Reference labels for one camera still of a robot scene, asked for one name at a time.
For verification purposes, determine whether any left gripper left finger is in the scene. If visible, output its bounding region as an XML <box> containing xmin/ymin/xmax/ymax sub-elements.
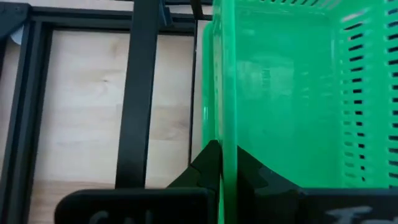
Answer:
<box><xmin>167</xmin><ymin>139</ymin><xmax>223</xmax><ymax>192</ymax></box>

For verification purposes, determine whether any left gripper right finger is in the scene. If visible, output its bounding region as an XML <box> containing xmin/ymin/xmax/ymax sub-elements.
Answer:
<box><xmin>237</xmin><ymin>145</ymin><xmax>300</xmax><ymax>224</ymax></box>

